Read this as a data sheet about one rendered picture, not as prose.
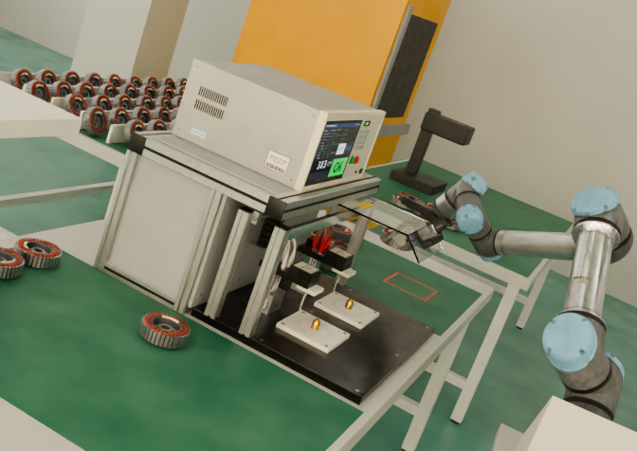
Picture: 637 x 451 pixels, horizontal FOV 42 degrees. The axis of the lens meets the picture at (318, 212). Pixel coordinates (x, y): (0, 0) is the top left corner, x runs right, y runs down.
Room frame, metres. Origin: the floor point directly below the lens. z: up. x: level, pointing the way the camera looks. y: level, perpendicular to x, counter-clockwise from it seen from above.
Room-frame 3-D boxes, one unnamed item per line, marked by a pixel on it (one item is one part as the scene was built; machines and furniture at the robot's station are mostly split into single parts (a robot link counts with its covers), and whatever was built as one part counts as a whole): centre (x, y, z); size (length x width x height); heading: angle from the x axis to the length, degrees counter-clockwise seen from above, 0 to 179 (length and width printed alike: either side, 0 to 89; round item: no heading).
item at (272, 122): (2.22, 0.17, 1.22); 0.44 x 0.39 x 0.20; 161
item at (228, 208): (2.18, 0.11, 0.92); 0.66 x 0.01 x 0.30; 161
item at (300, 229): (2.13, -0.04, 1.03); 0.62 x 0.01 x 0.03; 161
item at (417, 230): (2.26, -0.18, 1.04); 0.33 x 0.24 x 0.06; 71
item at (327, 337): (1.99, -0.09, 0.78); 0.15 x 0.15 x 0.01; 71
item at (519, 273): (4.41, -0.71, 0.37); 1.85 x 1.10 x 0.75; 161
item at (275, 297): (2.03, 0.05, 0.80); 0.07 x 0.05 x 0.06; 161
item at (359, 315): (2.21, -0.17, 0.78); 0.15 x 0.15 x 0.01; 71
